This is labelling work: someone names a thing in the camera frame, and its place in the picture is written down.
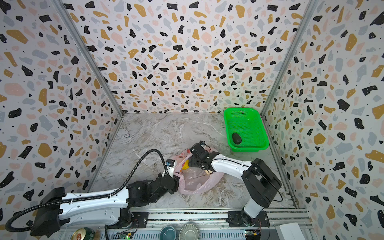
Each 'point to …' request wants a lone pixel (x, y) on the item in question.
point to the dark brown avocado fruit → (236, 138)
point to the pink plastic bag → (193, 180)
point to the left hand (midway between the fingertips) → (181, 173)
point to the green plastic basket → (248, 123)
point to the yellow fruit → (186, 165)
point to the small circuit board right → (256, 232)
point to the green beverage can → (85, 233)
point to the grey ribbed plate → (188, 232)
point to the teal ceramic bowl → (167, 232)
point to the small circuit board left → (124, 235)
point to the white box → (289, 231)
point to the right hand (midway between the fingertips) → (192, 158)
